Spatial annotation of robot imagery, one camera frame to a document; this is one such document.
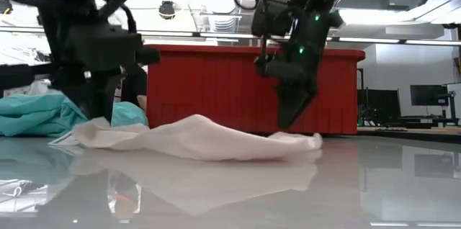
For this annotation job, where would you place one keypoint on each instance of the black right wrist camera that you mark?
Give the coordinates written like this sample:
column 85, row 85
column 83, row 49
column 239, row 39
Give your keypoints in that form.
column 268, row 20

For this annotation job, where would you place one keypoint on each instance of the white garment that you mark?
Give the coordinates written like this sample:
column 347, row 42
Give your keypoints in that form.
column 201, row 139

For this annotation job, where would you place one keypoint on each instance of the black monitor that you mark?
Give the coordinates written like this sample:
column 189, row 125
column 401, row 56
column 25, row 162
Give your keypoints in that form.
column 428, row 95

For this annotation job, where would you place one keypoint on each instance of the red plastic laundry basket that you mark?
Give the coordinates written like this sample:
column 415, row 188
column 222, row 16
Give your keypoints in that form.
column 216, row 85

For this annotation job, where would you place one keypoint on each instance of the silver ventilation duct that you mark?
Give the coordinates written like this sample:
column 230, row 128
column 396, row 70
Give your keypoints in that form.
column 223, row 23

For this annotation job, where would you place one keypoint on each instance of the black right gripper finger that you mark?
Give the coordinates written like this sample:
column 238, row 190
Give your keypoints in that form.
column 293, row 106

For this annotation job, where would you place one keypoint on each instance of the turquoise shorts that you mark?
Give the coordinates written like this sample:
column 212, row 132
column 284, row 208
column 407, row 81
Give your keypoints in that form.
column 32, row 117

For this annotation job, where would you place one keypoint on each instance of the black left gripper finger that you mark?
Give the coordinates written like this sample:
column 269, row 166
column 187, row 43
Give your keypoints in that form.
column 97, row 95

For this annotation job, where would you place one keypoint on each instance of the black hanging dome device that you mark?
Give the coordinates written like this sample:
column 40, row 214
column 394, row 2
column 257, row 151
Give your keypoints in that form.
column 4, row 7
column 166, row 10

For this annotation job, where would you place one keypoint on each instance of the black bar with light strips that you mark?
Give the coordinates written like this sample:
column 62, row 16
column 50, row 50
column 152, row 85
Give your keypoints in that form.
column 371, row 40

